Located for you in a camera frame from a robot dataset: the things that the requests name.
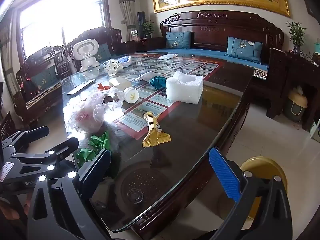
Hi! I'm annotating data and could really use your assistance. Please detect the dark wooden side table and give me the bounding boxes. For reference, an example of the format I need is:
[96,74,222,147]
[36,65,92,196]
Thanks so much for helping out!
[266,47,320,130]

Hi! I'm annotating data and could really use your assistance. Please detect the black remote control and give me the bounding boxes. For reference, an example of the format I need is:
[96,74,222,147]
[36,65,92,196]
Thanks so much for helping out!
[67,79,96,96]

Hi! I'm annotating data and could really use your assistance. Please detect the teal crumpled wrapper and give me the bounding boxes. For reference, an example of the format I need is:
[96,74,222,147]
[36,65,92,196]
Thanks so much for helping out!
[149,76,167,90]

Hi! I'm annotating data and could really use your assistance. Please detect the teal armchair cushion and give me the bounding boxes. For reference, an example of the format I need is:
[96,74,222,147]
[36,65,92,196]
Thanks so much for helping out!
[96,42,112,62]
[31,66,59,90]

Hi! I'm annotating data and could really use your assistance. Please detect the green cream lidded bin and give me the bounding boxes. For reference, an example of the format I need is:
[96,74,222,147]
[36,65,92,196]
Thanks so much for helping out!
[284,86,308,123]

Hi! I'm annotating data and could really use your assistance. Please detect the blue plastic bag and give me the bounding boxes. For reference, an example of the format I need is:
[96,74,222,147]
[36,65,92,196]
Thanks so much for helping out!
[117,56,132,68]

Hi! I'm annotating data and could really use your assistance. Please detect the teal embroidered cushion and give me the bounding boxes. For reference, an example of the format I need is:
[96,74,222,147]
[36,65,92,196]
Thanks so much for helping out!
[165,31,192,50]
[224,37,264,63]

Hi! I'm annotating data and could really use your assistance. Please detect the white plastic bottle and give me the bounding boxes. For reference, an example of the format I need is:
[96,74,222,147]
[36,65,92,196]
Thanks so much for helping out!
[109,77,140,103]

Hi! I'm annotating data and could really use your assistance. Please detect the tall black column appliance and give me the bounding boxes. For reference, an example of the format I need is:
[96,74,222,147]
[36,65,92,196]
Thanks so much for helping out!
[137,12,146,39]

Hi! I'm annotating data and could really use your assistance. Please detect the gold snack wrapper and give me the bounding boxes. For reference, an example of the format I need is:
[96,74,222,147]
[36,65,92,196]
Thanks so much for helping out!
[142,111,172,148]

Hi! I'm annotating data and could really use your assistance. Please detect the potted bamboo plant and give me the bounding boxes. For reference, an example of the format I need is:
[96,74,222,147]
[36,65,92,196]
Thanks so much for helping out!
[286,21,307,55]

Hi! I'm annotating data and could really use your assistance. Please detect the blue sofa seat mat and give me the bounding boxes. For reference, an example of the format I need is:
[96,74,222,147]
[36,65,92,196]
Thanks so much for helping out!
[147,47,269,79]

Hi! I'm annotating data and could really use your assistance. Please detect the carved dark wooden sofa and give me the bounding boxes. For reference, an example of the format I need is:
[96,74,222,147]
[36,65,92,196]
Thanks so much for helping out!
[160,10,285,88]

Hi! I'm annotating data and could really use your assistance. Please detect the white foam block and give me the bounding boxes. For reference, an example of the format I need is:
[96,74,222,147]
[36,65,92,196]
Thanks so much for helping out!
[165,70,204,104]

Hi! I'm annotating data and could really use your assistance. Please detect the patterned curtain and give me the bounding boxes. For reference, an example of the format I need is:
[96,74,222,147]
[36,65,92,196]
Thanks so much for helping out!
[115,0,137,42]

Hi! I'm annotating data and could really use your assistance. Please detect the white paper sheet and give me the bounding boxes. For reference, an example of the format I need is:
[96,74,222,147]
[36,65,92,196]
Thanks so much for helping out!
[134,71,155,82]

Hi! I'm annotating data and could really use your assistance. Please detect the white printed crumpled bag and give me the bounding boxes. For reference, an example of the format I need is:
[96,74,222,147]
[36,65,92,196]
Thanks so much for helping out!
[103,58,124,77]

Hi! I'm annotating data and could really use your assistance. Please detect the large window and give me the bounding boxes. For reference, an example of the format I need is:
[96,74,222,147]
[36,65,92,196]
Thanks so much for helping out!
[15,0,112,55]

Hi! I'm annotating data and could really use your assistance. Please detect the carved wooden coffee table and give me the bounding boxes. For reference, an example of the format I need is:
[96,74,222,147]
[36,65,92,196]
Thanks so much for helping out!
[61,51,255,233]

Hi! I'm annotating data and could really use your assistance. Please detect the potted green plant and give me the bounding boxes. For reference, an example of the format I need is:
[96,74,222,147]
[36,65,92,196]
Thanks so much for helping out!
[142,20,156,38]

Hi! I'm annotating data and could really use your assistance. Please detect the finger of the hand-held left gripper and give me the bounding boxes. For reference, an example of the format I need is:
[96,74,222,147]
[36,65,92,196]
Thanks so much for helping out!
[0,126,50,155]
[5,137,79,180]

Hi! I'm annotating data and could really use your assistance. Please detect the white robot toy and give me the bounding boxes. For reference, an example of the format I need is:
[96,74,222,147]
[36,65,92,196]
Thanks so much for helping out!
[72,38,100,72]

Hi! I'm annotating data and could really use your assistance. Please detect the carved wooden armchair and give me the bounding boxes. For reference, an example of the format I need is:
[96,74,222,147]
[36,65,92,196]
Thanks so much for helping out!
[14,45,69,128]
[66,27,123,73]

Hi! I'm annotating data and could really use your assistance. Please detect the yellow trash bin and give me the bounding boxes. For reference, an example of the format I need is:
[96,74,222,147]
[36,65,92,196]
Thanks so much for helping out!
[239,156,288,220]

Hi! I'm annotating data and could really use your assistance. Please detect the white shelf unit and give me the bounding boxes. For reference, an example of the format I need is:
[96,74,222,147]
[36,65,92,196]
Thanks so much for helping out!
[310,120,320,143]

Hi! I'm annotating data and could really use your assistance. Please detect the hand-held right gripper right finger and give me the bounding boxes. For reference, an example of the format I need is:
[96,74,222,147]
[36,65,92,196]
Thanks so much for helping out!
[209,147,293,240]

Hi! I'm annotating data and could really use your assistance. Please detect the dark wooden corner table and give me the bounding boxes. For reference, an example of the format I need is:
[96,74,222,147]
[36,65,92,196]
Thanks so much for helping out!
[125,37,165,54]

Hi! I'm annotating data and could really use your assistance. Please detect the green wrapper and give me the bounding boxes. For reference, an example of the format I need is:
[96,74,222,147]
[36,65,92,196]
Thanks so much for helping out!
[75,131,112,168]

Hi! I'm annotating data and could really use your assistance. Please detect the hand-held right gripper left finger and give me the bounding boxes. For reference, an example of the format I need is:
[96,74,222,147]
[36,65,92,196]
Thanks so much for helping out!
[27,149,118,240]

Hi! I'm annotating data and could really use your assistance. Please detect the clear plastic bag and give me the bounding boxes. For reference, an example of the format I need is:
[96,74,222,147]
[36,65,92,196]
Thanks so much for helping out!
[64,87,125,133]

